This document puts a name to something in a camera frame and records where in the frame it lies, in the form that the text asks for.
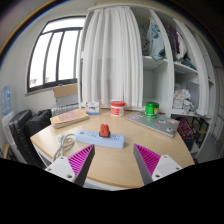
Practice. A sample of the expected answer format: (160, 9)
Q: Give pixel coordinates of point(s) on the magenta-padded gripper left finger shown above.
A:
(60, 166)

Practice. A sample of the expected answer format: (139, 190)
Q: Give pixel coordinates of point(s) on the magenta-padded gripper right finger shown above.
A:
(166, 165)

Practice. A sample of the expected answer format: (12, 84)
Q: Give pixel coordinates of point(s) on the light blue power strip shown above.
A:
(86, 137)

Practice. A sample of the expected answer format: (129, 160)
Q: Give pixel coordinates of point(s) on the multicoloured patterned bag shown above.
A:
(185, 128)

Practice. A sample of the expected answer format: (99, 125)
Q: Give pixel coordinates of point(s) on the grey laptop with stickers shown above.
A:
(153, 122)

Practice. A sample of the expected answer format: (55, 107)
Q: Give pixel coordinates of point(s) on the black bag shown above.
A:
(38, 121)

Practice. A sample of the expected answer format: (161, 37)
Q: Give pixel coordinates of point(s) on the yellow pink book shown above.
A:
(68, 117)

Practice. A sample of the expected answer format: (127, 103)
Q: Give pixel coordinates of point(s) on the black metal rack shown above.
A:
(201, 128)

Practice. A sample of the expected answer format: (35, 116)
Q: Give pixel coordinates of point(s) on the black suitcase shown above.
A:
(20, 133)

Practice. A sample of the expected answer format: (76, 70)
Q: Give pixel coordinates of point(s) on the white radiator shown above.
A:
(65, 109)

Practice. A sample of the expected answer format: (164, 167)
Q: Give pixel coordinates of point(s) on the green metal can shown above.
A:
(152, 109)

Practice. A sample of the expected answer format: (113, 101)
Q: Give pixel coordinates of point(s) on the small white blue box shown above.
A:
(92, 108)

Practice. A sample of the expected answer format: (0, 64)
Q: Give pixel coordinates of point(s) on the white jar with red lid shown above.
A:
(117, 109)

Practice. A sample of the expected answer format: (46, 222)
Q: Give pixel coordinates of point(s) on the cardboard box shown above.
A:
(66, 91)

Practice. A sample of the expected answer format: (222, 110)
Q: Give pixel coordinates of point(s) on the white shelf unit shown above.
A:
(160, 76)

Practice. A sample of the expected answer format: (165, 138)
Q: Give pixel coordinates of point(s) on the black-framed window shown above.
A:
(55, 53)

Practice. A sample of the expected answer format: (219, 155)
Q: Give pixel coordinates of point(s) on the white curtain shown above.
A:
(111, 56)

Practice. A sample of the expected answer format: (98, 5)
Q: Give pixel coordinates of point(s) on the blue wall poster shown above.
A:
(6, 100)

